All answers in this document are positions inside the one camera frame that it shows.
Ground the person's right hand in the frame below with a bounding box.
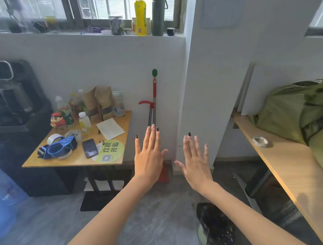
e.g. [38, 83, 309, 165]
[171, 131, 215, 194]

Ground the person's left hand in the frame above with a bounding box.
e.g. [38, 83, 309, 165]
[130, 123, 172, 187]

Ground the person's left forearm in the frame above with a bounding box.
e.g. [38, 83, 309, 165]
[38, 175, 160, 245]

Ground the person's right forearm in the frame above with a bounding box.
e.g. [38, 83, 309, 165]
[191, 172, 309, 245]

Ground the round green sticker sign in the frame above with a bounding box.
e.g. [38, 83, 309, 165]
[91, 138, 126, 164]

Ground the white paper sheet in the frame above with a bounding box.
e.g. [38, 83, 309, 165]
[96, 117, 126, 142]

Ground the clear plastic bottle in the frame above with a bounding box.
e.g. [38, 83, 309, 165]
[111, 91, 126, 117]

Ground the black smartphone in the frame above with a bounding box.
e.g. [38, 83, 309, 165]
[81, 138, 99, 159]

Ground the brown paper bag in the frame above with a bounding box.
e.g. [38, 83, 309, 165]
[81, 87, 101, 125]
[94, 85, 115, 122]

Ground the small clear tape roll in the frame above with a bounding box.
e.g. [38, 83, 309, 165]
[252, 135, 269, 149]

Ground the small white cap bottle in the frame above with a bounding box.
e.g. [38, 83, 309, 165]
[78, 111, 93, 133]

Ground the small wooden table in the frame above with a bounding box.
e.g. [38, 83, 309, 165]
[18, 110, 140, 201]

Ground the black table base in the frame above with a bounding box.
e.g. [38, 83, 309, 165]
[78, 188, 122, 213]

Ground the person's black shoe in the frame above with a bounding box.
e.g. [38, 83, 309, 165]
[196, 200, 237, 245]

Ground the blue tape dispenser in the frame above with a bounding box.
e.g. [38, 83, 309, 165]
[36, 136, 79, 161]

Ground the clear green label bottle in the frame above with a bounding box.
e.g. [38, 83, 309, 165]
[55, 94, 75, 127]

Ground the white tape roll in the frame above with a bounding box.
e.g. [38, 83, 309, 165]
[46, 133, 66, 146]

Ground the red cartoon figurine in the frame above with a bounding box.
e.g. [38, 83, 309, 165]
[49, 111, 67, 129]

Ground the olive green bag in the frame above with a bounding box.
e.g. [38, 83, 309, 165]
[246, 70, 323, 195]

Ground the long wooden shelf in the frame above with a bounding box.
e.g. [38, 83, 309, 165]
[231, 103, 323, 245]

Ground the grey glass jar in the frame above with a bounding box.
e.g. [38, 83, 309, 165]
[109, 15, 125, 36]

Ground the yellow drink bottle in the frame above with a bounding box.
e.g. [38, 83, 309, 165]
[133, 0, 149, 37]

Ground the dark green thermos flask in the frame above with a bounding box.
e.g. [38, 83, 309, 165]
[149, 0, 171, 37]

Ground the black water dispenser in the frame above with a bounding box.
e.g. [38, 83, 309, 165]
[0, 53, 72, 201]

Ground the blue water jug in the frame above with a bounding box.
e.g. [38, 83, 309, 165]
[0, 149, 32, 243]

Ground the dark window frame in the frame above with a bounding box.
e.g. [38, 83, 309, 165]
[60, 0, 190, 42]

